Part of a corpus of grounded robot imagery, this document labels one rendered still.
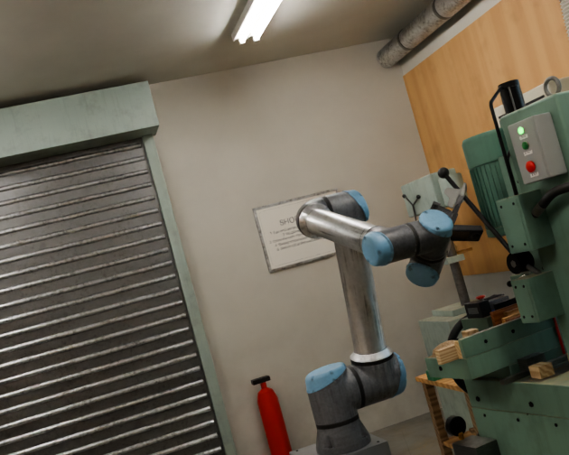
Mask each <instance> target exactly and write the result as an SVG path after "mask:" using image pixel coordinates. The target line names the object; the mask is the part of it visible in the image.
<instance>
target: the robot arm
mask: <svg viewBox="0 0 569 455"><path fill-rule="evenodd" d="M466 191H467V184H466V182H465V183H464V184H463V186H462V188H461V189H454V188H446V189H445V190H444V194H445V195H446V196H447V197H448V198H449V200H448V203H447V205H448V207H449V208H451V209H453V210H452V211H451V210H449V209H446V208H445V207H442V206H440V205H441V203H438V202H436V201H434V202H433V204H432V207H431V208H430V209H429V210H425V211H424V212H422V213H421V215H420V216H419V220H417V221H413V222H409V223H406V224H403V225H399V226H395V227H383V226H377V225H374V224H370V223H368V222H366V221H367V220H368V219H369V210H368V204H367V202H366V201H365V199H364V197H363V196H362V195H361V194H360V193H359V192H358V191H357V190H344V191H342V192H338V193H334V194H331V195H327V196H322V197H319V198H315V199H312V200H309V201H307V202H305V203H304V204H303V205H302V206H301V207H300V208H299V209H298V211H297V214H296V226H297V227H298V229H299V231H300V232H301V233H302V234H303V235H305V236H306V237H309V238H315V239H316V238H321V237H323V238H325V239H328V240H330V241H332V242H334V245H335V250H336V256H337V260H338V265H339V270H340V278H341V283H342V289H343V293H344V298H345V302H346V308H347V313H348V317H349V322H350V331H351V336H352V341H353V346H354V351H353V352H352V354H351V355H350V362H351V365H349V366H346V365H345V364H344V363H343V362H337V363H333V364H329V365H327V366H324V367H320V368H318V369H315V370H313V371H312V372H311V373H309V374H308V375H307V376H306V378H305V384H306V392H307V394H308V397H309V401H310V404H311V407H312V414H313V418H314V420H315V424H316V428H317V438H316V451H317V454H318V455H343V454H347V453H350V452H353V451H355V450H359V449H361V448H363V447H365V446H367V445H368V444H369V443H370V442H371V438H370V434H369V432H368V430H367V429H366V427H365V426H364V424H363V423H362V422H361V420H360V419H359V414H358V409H360V408H363V407H366V406H369V405H372V404H376V403H378V402H381V401H384V400H387V399H390V398H393V397H395V396H397V395H400V394H402V393H403V392H404V391H405V389H406V382H407V379H406V368H405V365H404V363H403V361H402V359H400V356H399V355H398V354H397V353H396V352H393V349H392V348H390V347H389V346H387V345H386V342H385V337H384V331H383V327H382V321H381V317H380V311H379V307H378V297H377V292H376V287H375V282H374V277H373V272H372V267H371V266H372V265H373V266H384V265H388V264H391V263H394V262H397V261H401V260H404V259H407V258H410V260H409V263H408V265H407V266H406V277H407V278H408V280H409V281H410V282H411V283H413V284H415V285H418V286H421V287H431V286H433V285H435V284H436V282H437V281H438V280H439V278H440V276H439V275H440V273H441V271H442V269H443V265H444V262H445V259H446V257H447V255H448V253H449V250H450V248H451V245H452V241H479V240H480V237H481V235H482V233H483V229H482V226H472V225H454V223H455V221H456V219H457V217H458V211H459V208H460V206H461V204H462V201H463V198H464V196H465V193H466ZM455 200H456V202H455ZM454 202H455V205H454V206H453V204H454Z"/></svg>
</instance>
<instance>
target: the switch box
mask: <svg viewBox="0 0 569 455"><path fill-rule="evenodd" d="M521 126H522V127H524V129H525V133H524V134H522V135H526V134H527V136H528V137H527V138H525V139H522V140H520V139H519V137H520V136H522V135H521V134H520V133H519V132H518V129H519V128H520V127H521ZM508 131H509V134H510V138H511V141H512V144H513V147H514V151H515V154H516V157H517V160H518V166H519V169H520V172H521V175H522V179H523V182H524V184H529V183H532V182H536V181H542V180H545V179H548V178H552V177H555V176H558V175H561V174H564V173H567V169H566V166H565V162H564V157H563V154H562V150H561V147H560V144H559V141H558V138H557V134H556V131H555V126H554V123H553V119H552V117H551V113H549V112H548V113H544V114H539V115H535V116H531V117H528V118H526V119H524V120H521V121H519V122H516V123H515V124H513V125H509V126H508ZM524 141H528V143H529V149H528V150H524V149H523V148H522V143H523V142H524ZM530 150H532V153H531V154H528V155H526V156H525V155H524V152H527V151H530ZM528 161H532V162H534V164H535V166H536V169H535V171H534V172H528V171H527V169H526V163H527V162H528ZM535 172H538V174H539V175H537V176H535V177H532V178H531V176H530V174H532V173H535Z"/></svg>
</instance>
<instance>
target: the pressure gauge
mask: <svg viewBox="0 0 569 455"><path fill-rule="evenodd" d="M444 428H445V430H446V432H447V433H448V434H449V435H451V436H459V440H463V439H464V436H463V434H464V433H465V431H466V422H465V421H464V419H463V418H462V417H461V416H456V415H450V416H449V417H448V418H447V419H446V420H445V423H444Z"/></svg>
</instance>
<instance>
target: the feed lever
mask: <svg viewBox="0 0 569 455"><path fill-rule="evenodd" d="M438 176H439V177H440V178H442V179H446V180H447V181H448V182H449V183H450V184H451V185H452V187H453V188H454V189H459V187H458V186H457V184H456V183H455V182H454V181H453V180H452V178H451V177H450V176H449V170H448V169H447V168H445V167H442V168H440V169H439V170H438ZM463 200H464V201H465V202H466V203H467V204H468V205H469V207H470V208H471V209H472V210H473V211H474V213H475V214H476V215H477V216H478V217H479V218H480V220H481V221H482V222H483V223H484V224H485V226H486V227H487V228H488V229H489V230H490V232H491V233H492V234H493V235H494V236H495V237H496V239H497V240H498V241H499V242H500V243H501V244H502V245H503V246H504V247H505V248H506V249H507V250H508V252H509V255H508V257H507V266H508V269H509V271H510V272H511V273H513V274H521V273H524V272H526V271H530V272H532V273H534V274H541V273H542V272H541V271H540V270H539V269H537V268H535V267H534V257H533V256H532V254H531V253H530V252H529V251H526V252H521V253H516V254H511V253H510V250H509V247H508V243H507V242H506V241H505V239H504V238H503V237H502V236H501V235H500V234H499V232H498V231H497V230H496V229H495V228H494V227H493V226H492V225H491V224H490V223H489V221H488V220H487V219H486V218H485V217H484V216H483V215H482V214H481V213H480V211H479V210H478V209H477V208H476V207H475V205H474V204H473V203H472V202H471V201H470V200H469V198H468V197H467V196H466V195H465V196H464V198H463Z"/></svg>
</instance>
